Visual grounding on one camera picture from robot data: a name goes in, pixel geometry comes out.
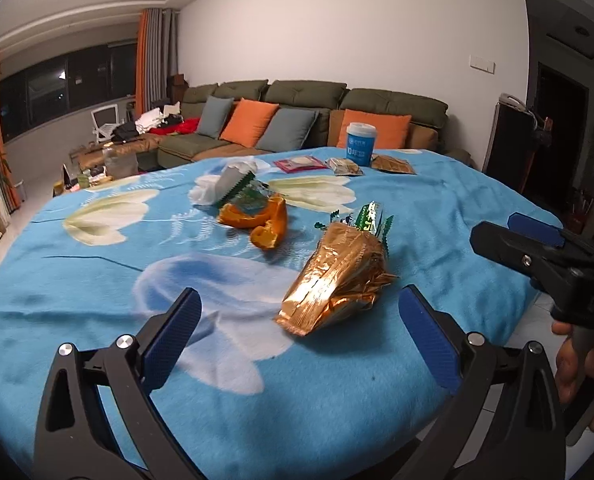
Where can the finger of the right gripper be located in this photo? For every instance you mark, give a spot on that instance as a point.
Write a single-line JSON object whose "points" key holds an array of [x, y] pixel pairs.
{"points": [[535, 230], [546, 267]]}

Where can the orange curtain right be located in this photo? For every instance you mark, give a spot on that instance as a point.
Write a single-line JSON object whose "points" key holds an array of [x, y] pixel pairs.
{"points": [[140, 63]]}

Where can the grey cushion near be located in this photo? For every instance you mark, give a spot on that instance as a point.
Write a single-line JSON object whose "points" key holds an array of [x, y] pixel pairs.
{"points": [[287, 130]]}

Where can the orange cushion near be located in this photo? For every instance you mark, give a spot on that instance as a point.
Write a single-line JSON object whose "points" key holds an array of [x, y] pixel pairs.
{"points": [[392, 130]]}

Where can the orange cushion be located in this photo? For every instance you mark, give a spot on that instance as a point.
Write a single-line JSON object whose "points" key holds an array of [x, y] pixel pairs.
{"points": [[248, 122], [392, 130]]}

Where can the blue floral blanket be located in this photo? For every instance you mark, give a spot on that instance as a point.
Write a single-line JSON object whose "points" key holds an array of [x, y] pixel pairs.
{"points": [[247, 400]]}

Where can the red snack packet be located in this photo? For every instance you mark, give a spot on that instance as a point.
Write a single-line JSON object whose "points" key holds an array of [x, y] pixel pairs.
{"points": [[299, 164]]}

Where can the white tissue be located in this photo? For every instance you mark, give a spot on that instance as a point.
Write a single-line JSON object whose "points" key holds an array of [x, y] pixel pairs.
{"points": [[209, 189]]}

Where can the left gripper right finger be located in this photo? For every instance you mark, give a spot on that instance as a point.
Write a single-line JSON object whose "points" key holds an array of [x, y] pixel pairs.
{"points": [[525, 439]]}

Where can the white wall switch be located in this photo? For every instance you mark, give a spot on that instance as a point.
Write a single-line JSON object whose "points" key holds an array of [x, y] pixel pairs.
{"points": [[482, 64]]}

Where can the grey cushion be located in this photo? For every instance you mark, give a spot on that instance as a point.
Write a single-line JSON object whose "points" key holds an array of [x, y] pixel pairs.
{"points": [[214, 116], [287, 130]]}

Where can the brown snack packet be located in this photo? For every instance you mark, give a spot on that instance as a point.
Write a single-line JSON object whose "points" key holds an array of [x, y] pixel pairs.
{"points": [[391, 165]]}

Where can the white office chair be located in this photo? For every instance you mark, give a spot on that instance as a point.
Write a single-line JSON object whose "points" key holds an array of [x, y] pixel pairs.
{"points": [[105, 119]]}

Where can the green brown sectional sofa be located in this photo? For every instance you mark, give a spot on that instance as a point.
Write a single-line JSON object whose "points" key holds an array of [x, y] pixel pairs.
{"points": [[329, 100]]}

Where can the green candy wrapper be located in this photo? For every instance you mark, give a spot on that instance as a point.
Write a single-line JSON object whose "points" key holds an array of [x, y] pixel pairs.
{"points": [[368, 218]]}

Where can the gold foil snack bag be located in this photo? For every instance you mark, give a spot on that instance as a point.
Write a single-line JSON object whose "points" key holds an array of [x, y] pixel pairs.
{"points": [[344, 276]]}

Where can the orange cushion far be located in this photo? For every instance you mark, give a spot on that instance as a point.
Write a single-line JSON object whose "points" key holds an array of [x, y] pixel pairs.
{"points": [[248, 122]]}

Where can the green snack wrapper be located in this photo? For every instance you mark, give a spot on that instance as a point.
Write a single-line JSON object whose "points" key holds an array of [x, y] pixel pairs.
{"points": [[250, 195]]}

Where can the blue paper cup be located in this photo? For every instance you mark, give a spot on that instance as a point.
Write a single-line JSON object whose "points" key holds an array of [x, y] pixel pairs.
{"points": [[360, 141]]}

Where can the grey cushion far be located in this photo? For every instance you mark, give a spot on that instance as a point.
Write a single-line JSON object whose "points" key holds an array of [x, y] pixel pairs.
{"points": [[214, 116]]}

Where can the beige snack packet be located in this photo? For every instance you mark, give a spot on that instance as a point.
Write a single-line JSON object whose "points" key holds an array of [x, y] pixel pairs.
{"points": [[344, 167]]}

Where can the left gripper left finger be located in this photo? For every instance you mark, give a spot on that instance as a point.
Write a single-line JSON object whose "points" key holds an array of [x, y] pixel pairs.
{"points": [[73, 437]]}

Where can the red blanket on sofa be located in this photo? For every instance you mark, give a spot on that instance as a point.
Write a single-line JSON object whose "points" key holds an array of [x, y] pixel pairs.
{"points": [[186, 126]]}

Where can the person's right hand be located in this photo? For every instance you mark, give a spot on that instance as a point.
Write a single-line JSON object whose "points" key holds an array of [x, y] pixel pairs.
{"points": [[567, 365]]}

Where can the orange peel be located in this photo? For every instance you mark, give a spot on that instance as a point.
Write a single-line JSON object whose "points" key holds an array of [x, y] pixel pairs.
{"points": [[267, 229]]}

